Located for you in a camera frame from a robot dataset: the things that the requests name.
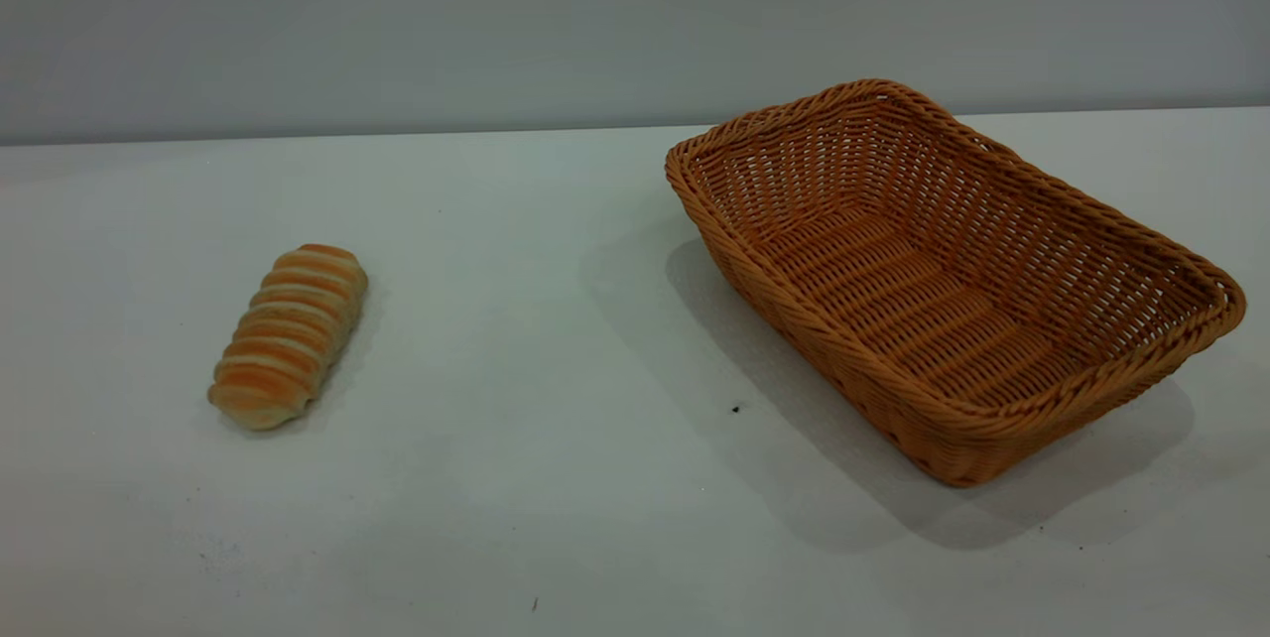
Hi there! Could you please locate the orange woven wicker basket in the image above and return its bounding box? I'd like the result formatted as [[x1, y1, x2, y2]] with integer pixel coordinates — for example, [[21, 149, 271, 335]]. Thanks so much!
[[665, 78, 1247, 488]]

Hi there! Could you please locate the striped long bread roll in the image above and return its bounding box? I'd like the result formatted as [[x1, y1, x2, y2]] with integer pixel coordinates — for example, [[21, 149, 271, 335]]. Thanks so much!
[[206, 243, 369, 433]]

